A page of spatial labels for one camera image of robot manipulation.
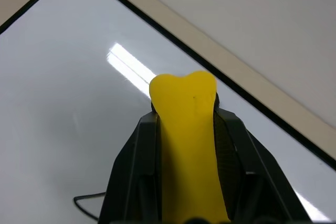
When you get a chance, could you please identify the black-framed whiteboard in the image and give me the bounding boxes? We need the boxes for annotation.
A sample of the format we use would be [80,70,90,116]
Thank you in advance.
[0,0,336,224]

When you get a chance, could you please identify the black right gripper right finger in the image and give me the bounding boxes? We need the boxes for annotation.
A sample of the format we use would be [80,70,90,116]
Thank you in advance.
[211,93,313,224]

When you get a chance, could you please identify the yellow whiteboard eraser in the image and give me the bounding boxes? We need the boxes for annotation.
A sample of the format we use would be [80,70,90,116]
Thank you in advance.
[149,70,230,222]

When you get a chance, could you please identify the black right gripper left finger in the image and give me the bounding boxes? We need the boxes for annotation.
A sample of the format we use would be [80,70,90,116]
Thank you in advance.
[98,101,164,224]

